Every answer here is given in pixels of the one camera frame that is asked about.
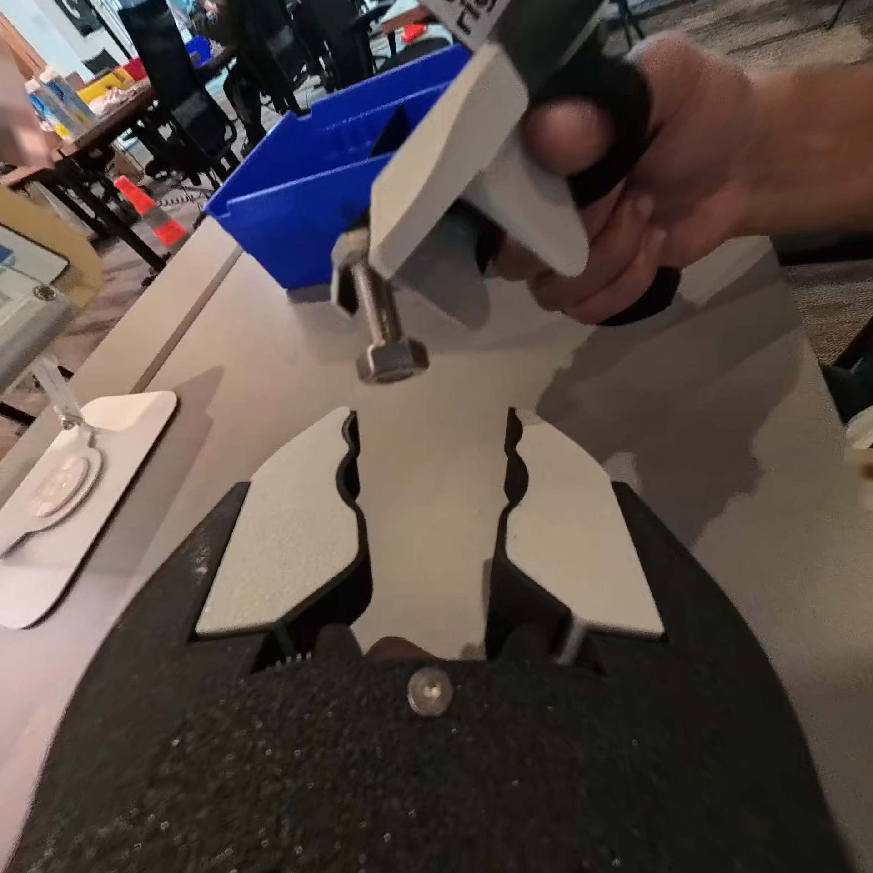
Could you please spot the black bin divider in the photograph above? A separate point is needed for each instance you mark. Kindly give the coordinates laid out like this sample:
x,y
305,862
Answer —
x,y
390,136

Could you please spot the person's right hand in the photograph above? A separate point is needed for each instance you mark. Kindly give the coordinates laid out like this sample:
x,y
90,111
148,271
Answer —
x,y
695,157

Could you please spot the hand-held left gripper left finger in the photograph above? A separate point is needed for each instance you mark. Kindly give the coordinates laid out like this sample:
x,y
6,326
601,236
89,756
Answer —
x,y
286,545

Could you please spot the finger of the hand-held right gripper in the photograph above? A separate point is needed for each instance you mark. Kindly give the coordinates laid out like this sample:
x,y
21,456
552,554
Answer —
x,y
443,157
344,286

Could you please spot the long wooden office desk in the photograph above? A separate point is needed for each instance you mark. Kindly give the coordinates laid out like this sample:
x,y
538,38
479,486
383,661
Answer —
x,y
102,123

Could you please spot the white labelled bottle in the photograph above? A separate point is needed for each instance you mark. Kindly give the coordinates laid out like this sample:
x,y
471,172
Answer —
x,y
44,112
75,99

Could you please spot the small blue plastic bin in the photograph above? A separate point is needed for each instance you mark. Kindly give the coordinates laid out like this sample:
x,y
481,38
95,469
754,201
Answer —
x,y
199,51

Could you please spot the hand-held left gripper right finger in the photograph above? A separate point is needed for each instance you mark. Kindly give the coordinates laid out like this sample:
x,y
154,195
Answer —
x,y
580,545

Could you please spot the printed instruction sheet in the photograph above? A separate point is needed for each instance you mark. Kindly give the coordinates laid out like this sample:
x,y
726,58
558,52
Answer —
x,y
27,262

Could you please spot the steel hex bolt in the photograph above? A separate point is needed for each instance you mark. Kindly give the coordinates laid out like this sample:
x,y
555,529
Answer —
x,y
378,307

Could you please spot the black office chair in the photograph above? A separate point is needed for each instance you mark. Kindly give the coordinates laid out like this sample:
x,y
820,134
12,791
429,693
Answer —
x,y
184,102

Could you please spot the orange traffic cone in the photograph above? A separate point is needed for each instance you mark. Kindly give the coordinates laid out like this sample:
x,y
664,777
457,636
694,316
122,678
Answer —
x,y
153,215

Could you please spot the yellow plastic bin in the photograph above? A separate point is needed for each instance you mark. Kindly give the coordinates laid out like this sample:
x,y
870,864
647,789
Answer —
x,y
102,83

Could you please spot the white tablet stand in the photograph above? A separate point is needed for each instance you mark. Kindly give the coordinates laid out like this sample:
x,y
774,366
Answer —
x,y
82,491

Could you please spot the red plastic bin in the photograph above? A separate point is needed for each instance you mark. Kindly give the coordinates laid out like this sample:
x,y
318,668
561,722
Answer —
x,y
135,68

